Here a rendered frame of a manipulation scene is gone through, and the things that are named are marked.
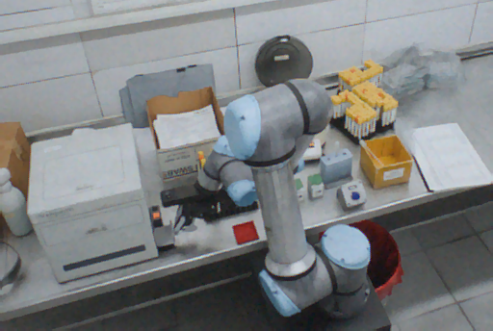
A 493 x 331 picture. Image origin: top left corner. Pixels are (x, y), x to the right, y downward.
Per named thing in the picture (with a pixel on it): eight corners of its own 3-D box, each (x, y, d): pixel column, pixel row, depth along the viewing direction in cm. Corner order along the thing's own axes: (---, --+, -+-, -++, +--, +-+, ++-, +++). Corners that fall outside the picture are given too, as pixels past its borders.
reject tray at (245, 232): (237, 244, 162) (237, 242, 161) (231, 227, 167) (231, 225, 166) (259, 239, 164) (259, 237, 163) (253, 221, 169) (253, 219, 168)
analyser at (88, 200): (58, 285, 151) (25, 214, 133) (58, 212, 171) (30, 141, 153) (168, 255, 159) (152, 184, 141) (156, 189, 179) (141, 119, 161)
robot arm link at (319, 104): (333, 55, 114) (286, 145, 156) (288, 71, 110) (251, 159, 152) (360, 101, 110) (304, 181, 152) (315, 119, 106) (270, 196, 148)
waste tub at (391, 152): (373, 190, 179) (376, 168, 173) (358, 163, 189) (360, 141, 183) (410, 182, 182) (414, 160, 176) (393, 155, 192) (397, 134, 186)
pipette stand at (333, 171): (326, 190, 179) (327, 167, 173) (317, 175, 184) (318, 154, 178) (352, 180, 183) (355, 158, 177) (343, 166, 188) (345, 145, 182)
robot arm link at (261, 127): (340, 302, 126) (304, 89, 106) (284, 334, 120) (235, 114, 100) (314, 274, 136) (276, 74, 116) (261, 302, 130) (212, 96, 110)
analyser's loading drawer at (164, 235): (104, 264, 154) (100, 253, 151) (102, 245, 159) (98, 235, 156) (176, 244, 159) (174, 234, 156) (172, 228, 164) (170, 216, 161)
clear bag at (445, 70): (420, 89, 223) (425, 62, 215) (413, 65, 236) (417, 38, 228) (469, 89, 223) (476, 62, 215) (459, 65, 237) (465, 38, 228)
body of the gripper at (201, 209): (210, 224, 158) (227, 194, 153) (182, 221, 153) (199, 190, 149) (204, 205, 164) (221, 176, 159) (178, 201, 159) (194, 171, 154)
